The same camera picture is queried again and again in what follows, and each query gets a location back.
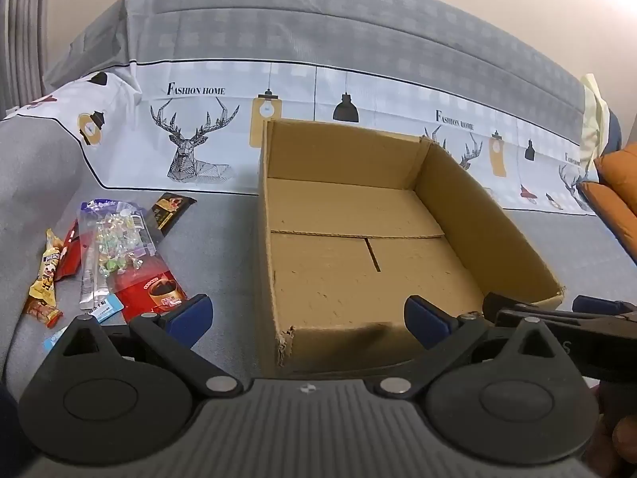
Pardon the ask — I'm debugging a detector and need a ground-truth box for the grey curtain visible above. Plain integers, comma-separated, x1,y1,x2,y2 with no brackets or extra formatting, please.
0,0,53,116

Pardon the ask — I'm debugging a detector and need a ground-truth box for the red gold candy packet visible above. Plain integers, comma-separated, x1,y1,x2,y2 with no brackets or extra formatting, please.
23,297,65,329

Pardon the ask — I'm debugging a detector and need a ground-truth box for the red stick packet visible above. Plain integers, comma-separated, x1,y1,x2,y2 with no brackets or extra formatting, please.
53,219,81,282

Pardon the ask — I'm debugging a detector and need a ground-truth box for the pale yellow cloth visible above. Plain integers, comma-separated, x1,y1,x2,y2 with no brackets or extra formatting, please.
579,74,611,161

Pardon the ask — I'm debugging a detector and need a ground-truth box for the cardboard box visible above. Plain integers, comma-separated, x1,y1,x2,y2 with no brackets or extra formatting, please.
256,118,566,380

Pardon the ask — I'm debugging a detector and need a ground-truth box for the pale blue packet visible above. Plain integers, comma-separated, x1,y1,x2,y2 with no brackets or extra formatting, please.
43,327,68,352

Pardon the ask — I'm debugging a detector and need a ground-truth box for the clear candy bag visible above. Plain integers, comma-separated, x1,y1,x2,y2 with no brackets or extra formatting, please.
77,199,158,286

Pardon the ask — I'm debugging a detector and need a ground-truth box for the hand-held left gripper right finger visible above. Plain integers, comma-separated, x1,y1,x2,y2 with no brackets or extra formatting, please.
373,295,574,402

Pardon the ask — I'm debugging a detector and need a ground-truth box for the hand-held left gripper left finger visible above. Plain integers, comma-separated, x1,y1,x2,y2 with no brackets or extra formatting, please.
46,294,244,402

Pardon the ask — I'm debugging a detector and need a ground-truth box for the red coffee packet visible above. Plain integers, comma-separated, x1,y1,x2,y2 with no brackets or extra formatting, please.
116,254,189,323

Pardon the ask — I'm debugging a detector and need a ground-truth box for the blue pillow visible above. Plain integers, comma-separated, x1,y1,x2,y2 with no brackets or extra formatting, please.
608,110,623,153

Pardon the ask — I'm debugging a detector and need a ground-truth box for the yellow candy bar packet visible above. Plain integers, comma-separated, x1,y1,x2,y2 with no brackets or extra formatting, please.
28,228,63,310

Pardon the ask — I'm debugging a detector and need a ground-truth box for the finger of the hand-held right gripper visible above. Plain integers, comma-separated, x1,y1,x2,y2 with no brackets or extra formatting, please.
482,292,637,333
571,295,637,316

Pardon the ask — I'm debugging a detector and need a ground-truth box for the black snack packet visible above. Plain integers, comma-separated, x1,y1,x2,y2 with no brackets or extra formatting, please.
147,192,198,238

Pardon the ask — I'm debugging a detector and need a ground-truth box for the light blue snack packet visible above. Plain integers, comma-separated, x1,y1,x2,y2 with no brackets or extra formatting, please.
90,294,125,321

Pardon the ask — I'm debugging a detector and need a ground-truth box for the person's right hand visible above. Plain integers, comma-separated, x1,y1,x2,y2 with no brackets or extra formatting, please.
584,411,637,478

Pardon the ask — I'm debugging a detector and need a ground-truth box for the orange pillow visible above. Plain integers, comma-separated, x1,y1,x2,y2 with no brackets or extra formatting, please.
576,179,637,261
594,143,637,193

